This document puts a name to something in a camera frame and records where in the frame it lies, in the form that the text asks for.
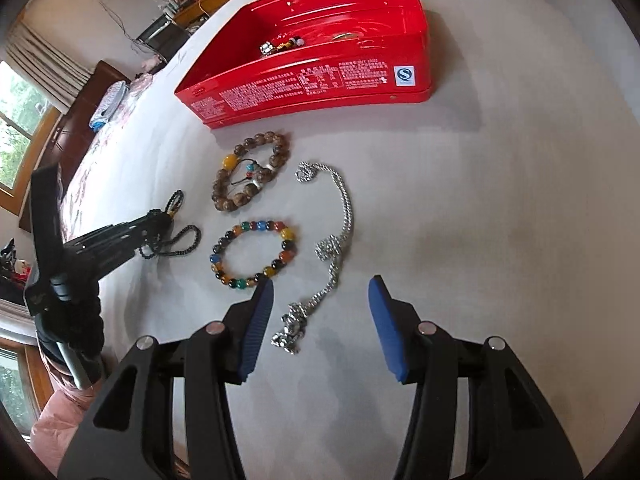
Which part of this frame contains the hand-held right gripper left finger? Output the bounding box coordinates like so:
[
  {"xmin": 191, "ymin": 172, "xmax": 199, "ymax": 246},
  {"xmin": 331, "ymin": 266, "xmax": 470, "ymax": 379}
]
[{"xmin": 57, "ymin": 276, "xmax": 276, "ymax": 480}]

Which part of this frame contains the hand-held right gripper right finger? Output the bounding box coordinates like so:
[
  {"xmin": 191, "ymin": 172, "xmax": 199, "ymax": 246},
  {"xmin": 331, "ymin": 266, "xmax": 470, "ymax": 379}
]
[{"xmin": 367, "ymin": 275, "xmax": 585, "ymax": 480}]

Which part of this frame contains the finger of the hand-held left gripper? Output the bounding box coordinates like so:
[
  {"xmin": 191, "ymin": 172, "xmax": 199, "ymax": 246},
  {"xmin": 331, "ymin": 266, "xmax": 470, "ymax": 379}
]
[
  {"xmin": 30, "ymin": 164, "xmax": 66, "ymax": 282},
  {"xmin": 64, "ymin": 210, "xmax": 174, "ymax": 287}
]

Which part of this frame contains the black small bead strand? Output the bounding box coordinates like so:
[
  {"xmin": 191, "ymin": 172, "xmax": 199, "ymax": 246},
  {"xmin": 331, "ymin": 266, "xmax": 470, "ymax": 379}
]
[{"xmin": 139, "ymin": 190, "xmax": 202, "ymax": 260}]

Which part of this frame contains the multicolour bead bracelet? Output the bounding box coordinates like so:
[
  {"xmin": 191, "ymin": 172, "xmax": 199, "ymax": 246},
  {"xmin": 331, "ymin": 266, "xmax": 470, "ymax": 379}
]
[{"xmin": 210, "ymin": 219, "xmax": 297, "ymax": 291}]

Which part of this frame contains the brown wooden bead bracelet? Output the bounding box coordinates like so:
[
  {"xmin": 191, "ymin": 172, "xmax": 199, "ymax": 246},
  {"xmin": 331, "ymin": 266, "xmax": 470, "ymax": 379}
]
[{"xmin": 214, "ymin": 131, "xmax": 292, "ymax": 212}]

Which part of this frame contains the silver chain necklace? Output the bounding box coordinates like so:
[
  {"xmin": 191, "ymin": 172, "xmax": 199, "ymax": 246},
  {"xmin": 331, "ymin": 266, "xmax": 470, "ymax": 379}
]
[{"xmin": 271, "ymin": 161, "xmax": 355, "ymax": 355}]

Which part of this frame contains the red tin box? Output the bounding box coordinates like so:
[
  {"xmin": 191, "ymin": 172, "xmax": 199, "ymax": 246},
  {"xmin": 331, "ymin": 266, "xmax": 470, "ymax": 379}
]
[{"xmin": 174, "ymin": 0, "xmax": 434, "ymax": 131}]

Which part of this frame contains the person's left forearm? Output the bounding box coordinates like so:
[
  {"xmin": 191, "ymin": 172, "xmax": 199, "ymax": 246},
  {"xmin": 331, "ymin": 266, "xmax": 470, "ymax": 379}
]
[{"xmin": 30, "ymin": 360, "xmax": 103, "ymax": 471}]

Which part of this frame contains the floral quilt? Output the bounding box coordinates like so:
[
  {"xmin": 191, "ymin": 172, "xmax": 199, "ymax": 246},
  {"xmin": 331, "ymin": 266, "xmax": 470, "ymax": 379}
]
[{"xmin": 55, "ymin": 72, "xmax": 168, "ymax": 251}]

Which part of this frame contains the window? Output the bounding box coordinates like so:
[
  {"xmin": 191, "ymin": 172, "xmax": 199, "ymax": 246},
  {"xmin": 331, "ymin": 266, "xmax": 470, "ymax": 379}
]
[{"xmin": 0, "ymin": 60, "xmax": 56, "ymax": 196}]

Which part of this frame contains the dark wooden headboard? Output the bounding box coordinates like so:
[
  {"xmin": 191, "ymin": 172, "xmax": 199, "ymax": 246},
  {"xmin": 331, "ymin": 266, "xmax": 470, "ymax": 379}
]
[{"xmin": 19, "ymin": 60, "xmax": 133, "ymax": 233}]

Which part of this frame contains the striped folded cloth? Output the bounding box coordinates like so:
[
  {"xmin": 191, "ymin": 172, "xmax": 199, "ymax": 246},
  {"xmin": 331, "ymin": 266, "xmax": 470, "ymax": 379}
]
[{"xmin": 90, "ymin": 80, "xmax": 131, "ymax": 131}]

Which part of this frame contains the beige curtain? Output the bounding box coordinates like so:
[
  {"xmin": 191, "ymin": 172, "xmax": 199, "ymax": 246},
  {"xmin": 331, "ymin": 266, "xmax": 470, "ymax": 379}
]
[{"xmin": 5, "ymin": 15, "xmax": 96, "ymax": 111}]

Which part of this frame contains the black office chair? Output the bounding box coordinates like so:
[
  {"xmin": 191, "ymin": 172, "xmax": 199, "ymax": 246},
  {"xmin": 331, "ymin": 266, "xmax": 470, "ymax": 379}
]
[{"xmin": 136, "ymin": 12, "xmax": 193, "ymax": 61}]

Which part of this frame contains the wooden desk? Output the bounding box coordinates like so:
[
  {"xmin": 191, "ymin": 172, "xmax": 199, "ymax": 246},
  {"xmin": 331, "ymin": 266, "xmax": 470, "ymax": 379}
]
[{"xmin": 165, "ymin": 0, "xmax": 237, "ymax": 28}]

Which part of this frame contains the black wall cable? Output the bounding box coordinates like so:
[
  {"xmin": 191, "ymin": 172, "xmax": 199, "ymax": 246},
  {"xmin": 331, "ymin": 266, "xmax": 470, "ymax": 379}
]
[{"xmin": 70, "ymin": 0, "xmax": 147, "ymax": 47}]

